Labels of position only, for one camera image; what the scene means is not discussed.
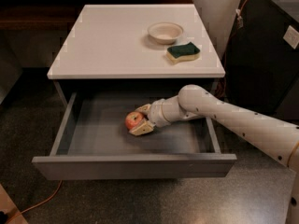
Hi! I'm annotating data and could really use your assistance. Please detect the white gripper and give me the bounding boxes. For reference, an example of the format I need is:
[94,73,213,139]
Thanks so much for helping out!
[129,99,170,136]

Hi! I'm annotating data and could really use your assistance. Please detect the red apple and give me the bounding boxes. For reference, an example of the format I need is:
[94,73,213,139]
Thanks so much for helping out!
[125,111,144,130]

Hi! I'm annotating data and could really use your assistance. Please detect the grey top drawer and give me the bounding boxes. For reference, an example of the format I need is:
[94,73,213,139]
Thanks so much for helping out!
[32,90,236,180]

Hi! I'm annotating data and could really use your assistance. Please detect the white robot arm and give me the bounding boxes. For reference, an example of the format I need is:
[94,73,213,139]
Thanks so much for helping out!
[125,85,299,183]

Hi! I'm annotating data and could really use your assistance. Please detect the white top drawer cabinet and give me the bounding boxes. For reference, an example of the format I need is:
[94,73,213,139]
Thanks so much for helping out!
[46,4,226,107]

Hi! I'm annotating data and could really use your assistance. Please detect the green and yellow sponge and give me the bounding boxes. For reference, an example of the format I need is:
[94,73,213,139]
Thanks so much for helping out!
[166,42,200,63]

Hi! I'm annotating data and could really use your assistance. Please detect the white paper bowl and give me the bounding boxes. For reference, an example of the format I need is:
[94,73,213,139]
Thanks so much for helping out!
[148,22,184,45]

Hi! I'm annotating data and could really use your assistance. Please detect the dark wooden bench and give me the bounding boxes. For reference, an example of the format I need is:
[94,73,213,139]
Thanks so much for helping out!
[0,0,193,30]

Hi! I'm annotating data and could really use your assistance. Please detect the orange cable at wall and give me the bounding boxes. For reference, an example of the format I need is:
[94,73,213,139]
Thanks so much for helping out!
[213,0,299,101]

